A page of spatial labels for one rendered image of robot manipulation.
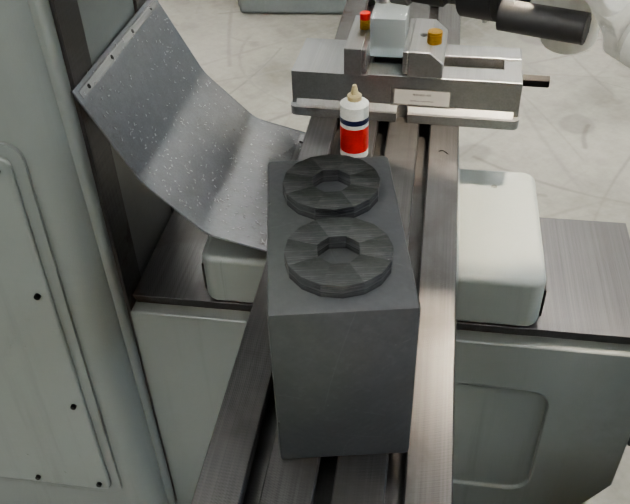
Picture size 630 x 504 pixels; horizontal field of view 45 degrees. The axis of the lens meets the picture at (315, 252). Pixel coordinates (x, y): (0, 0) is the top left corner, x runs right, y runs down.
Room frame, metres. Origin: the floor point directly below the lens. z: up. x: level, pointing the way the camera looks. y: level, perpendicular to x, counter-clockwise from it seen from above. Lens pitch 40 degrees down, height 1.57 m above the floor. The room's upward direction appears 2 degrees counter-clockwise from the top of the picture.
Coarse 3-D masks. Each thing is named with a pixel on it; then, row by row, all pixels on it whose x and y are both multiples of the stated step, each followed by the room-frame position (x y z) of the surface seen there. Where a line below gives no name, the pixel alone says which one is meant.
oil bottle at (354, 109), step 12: (348, 96) 0.94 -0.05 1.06; (360, 96) 0.94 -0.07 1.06; (348, 108) 0.93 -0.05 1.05; (360, 108) 0.93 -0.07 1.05; (348, 120) 0.93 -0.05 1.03; (360, 120) 0.93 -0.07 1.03; (348, 132) 0.93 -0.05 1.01; (360, 132) 0.93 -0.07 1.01; (348, 144) 0.93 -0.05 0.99; (360, 144) 0.93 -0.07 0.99; (360, 156) 0.93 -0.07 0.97
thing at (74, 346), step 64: (0, 0) 0.84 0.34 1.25; (64, 0) 0.89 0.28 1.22; (128, 0) 1.09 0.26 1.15; (0, 64) 0.84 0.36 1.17; (64, 64) 0.87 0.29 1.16; (0, 128) 0.84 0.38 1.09; (64, 128) 0.85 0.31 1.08; (0, 192) 0.83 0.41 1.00; (64, 192) 0.84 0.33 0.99; (128, 192) 0.96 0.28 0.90; (0, 256) 0.83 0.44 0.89; (64, 256) 0.83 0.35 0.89; (128, 256) 0.90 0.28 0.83; (0, 320) 0.84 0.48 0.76; (64, 320) 0.83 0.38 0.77; (128, 320) 0.86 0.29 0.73; (0, 384) 0.84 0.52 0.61; (64, 384) 0.82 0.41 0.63; (128, 384) 0.84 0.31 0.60; (0, 448) 0.84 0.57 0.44; (64, 448) 0.82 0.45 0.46; (128, 448) 0.82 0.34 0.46
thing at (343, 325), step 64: (320, 192) 0.57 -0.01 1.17; (384, 192) 0.58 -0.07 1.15; (320, 256) 0.49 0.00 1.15; (384, 256) 0.47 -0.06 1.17; (320, 320) 0.43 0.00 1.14; (384, 320) 0.43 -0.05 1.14; (320, 384) 0.43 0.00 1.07; (384, 384) 0.43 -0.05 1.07; (320, 448) 0.43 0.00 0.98; (384, 448) 0.43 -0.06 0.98
